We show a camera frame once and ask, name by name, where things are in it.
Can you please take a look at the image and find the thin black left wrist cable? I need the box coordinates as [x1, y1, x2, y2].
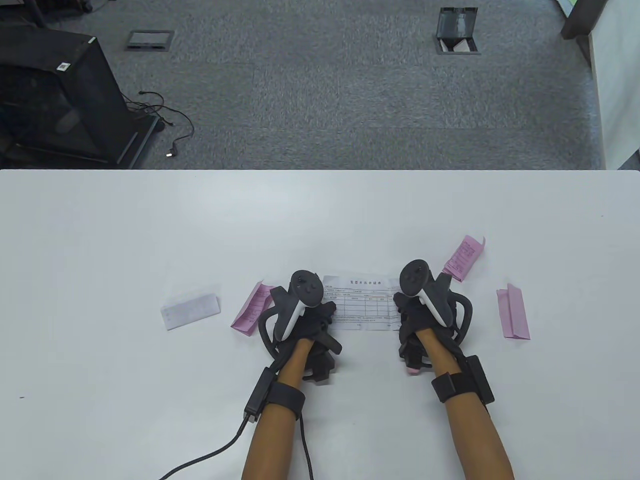
[298, 414, 317, 480]

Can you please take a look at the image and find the pink paper invoice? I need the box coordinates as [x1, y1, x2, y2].
[441, 235, 486, 284]
[230, 281, 273, 337]
[496, 283, 531, 341]

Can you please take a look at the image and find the thick black left wrist cable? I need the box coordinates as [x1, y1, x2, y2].
[157, 414, 252, 480]

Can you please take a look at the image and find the person's left forearm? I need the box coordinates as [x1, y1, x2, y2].
[241, 339, 313, 480]

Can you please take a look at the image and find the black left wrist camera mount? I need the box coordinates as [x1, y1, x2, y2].
[302, 342, 337, 385]

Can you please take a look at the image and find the closed grey floor box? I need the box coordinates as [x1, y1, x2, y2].
[124, 29, 176, 52]

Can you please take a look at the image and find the black white hand controller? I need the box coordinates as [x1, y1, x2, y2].
[257, 270, 324, 360]
[398, 258, 474, 346]

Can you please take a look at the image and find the person's left hand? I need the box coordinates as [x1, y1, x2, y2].
[272, 299, 345, 357]

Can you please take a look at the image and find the black equipment cabinet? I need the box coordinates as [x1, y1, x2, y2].
[0, 22, 160, 170]

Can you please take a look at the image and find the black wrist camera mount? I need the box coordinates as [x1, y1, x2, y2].
[398, 345, 433, 377]
[302, 342, 337, 385]

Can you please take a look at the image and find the black right wrist strap box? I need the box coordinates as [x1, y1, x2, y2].
[431, 354, 496, 405]

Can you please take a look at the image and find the black white left hand controller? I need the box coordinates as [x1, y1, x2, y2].
[257, 270, 324, 360]

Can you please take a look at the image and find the black floor cable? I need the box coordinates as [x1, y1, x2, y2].
[125, 90, 196, 160]

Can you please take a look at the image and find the black white right hand controller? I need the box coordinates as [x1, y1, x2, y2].
[398, 258, 474, 346]

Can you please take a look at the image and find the dark grey post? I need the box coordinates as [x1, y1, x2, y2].
[560, 0, 611, 41]

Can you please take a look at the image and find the white paper invoice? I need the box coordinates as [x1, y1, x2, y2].
[160, 285, 222, 332]
[322, 272, 403, 332]

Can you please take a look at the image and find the person's right forearm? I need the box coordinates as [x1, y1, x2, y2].
[415, 327, 516, 480]

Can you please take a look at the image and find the open grey floor box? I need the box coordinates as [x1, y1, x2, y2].
[432, 6, 482, 56]

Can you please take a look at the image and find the white partition panel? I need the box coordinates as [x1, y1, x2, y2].
[587, 0, 640, 171]

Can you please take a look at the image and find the person's right hand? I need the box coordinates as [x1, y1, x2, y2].
[392, 291, 466, 360]

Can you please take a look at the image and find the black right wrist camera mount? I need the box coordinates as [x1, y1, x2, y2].
[398, 345, 433, 377]

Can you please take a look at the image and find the black wrist strap box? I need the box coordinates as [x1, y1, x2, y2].
[243, 367, 307, 422]
[431, 354, 496, 405]

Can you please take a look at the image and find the black left wrist strap box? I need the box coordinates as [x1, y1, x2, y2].
[243, 367, 307, 422]

